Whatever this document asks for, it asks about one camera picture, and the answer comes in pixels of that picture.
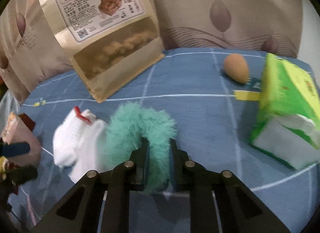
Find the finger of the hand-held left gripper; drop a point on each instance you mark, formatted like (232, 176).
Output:
(20, 175)
(15, 149)

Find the white socks with red clip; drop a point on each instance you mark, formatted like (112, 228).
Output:
(75, 145)

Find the brown egg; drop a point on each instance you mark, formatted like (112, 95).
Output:
(236, 69)

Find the pink cup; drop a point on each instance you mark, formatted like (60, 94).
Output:
(31, 140)

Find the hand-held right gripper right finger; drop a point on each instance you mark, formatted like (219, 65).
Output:
(173, 168)

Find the kraft paper snack bag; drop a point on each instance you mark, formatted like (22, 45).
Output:
(112, 72)

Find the green tissue pack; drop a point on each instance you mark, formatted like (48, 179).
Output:
(282, 97)

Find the beige leaf print curtain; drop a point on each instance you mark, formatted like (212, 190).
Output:
(212, 10)

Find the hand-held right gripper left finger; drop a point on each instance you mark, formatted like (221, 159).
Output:
(147, 157)

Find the blue checkered tablecloth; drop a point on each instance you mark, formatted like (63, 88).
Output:
(200, 122)

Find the teal fluffy scrunchie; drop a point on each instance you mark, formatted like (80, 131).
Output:
(135, 127)

